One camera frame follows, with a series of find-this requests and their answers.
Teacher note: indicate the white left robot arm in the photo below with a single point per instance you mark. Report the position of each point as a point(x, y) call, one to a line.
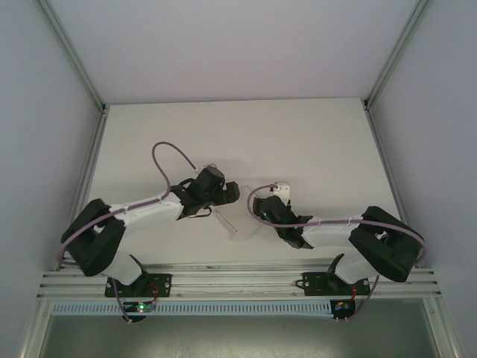
point(149, 214)

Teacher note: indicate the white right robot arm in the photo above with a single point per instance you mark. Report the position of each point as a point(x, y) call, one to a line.
point(328, 236)

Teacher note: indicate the right circuit board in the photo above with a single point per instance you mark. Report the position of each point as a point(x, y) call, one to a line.
point(342, 306)

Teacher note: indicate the circuit board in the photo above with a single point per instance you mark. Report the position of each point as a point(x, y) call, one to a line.
point(141, 307)
point(342, 306)

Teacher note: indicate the left circuit board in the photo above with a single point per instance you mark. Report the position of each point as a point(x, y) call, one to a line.
point(141, 307)

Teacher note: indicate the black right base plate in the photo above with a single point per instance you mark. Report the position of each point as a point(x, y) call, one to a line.
point(313, 285)

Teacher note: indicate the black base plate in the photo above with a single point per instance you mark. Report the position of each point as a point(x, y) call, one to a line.
point(164, 285)
point(313, 285)

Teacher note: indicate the aluminium rail beam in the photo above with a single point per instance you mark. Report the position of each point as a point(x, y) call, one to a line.
point(231, 283)

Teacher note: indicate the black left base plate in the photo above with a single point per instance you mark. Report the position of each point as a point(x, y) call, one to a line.
point(164, 285)

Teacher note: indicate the aluminium left side rail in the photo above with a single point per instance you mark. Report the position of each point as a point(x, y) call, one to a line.
point(88, 168)

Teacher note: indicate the aluminium rail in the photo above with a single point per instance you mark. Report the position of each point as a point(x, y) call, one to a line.
point(384, 160)
point(88, 168)

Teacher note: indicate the aluminium right side rail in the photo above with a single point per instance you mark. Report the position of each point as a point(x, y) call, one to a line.
point(384, 160)

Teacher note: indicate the aluminium left frame post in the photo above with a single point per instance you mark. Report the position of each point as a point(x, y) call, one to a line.
point(74, 56)

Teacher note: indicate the aluminium frame post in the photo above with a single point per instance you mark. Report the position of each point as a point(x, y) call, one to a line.
point(74, 56)
point(397, 56)

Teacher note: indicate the aluminium right frame post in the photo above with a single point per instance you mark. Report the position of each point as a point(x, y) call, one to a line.
point(397, 56)

